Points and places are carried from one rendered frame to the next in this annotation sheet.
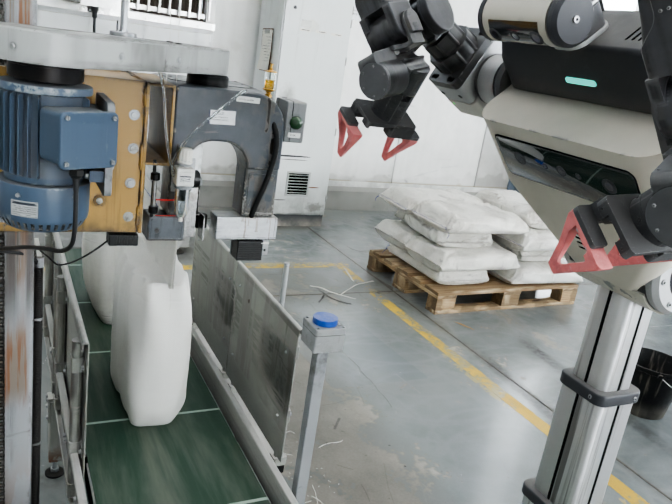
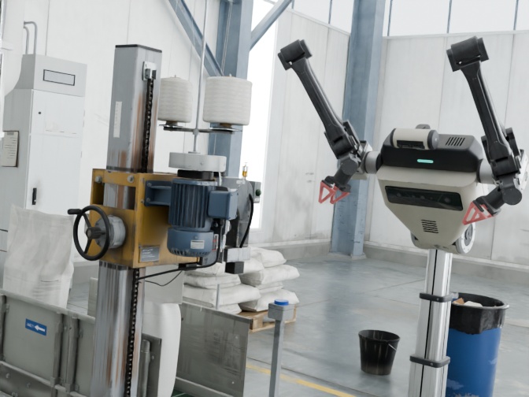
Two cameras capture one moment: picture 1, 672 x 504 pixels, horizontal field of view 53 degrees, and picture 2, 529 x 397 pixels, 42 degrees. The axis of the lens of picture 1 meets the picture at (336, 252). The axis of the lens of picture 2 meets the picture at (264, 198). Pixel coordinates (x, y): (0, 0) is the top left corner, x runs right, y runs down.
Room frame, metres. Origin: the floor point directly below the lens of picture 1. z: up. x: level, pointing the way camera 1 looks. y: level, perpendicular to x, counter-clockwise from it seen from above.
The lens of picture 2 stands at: (-1.00, 1.27, 1.41)
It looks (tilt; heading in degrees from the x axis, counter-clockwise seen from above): 3 degrees down; 335
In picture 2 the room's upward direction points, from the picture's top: 5 degrees clockwise
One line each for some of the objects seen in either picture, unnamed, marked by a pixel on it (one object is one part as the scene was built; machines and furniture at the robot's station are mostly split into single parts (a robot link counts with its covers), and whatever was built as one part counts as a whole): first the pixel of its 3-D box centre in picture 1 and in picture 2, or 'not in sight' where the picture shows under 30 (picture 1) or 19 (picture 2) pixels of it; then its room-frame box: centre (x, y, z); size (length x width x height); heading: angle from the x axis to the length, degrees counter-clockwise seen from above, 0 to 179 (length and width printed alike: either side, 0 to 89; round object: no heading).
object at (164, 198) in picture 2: not in sight; (167, 194); (1.20, 0.60, 1.27); 0.12 x 0.09 x 0.09; 118
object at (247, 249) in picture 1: (252, 247); (237, 266); (1.49, 0.19, 0.98); 0.09 x 0.05 x 0.05; 118
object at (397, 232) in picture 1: (428, 233); not in sight; (4.46, -0.61, 0.32); 0.67 x 0.42 x 0.14; 122
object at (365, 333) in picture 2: (647, 384); (377, 352); (2.96, -1.58, 0.13); 0.30 x 0.30 x 0.26
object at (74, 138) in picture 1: (79, 143); (223, 208); (1.08, 0.44, 1.25); 0.10 x 0.08 x 0.12; 143
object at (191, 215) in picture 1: (188, 208); not in sight; (1.42, 0.33, 1.08); 0.03 x 0.01 x 0.13; 118
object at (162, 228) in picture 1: (163, 224); (203, 257); (1.39, 0.38, 1.04); 0.08 x 0.06 x 0.05; 118
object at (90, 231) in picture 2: not in sight; (90, 232); (1.22, 0.84, 1.13); 0.18 x 0.11 x 0.18; 28
